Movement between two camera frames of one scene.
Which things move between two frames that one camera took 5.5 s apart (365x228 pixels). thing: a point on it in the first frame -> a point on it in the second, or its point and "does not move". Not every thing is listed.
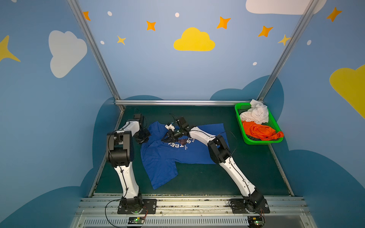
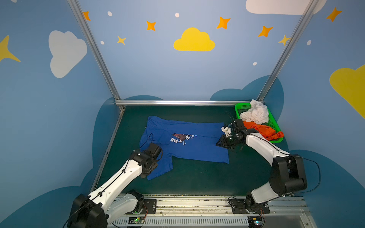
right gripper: (170, 134) -> (231, 138)
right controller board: (255, 221) does not move
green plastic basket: (272, 122) does not move
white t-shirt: (258, 112) does not move
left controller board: (136, 220) does not move
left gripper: (144, 135) -> (149, 167)
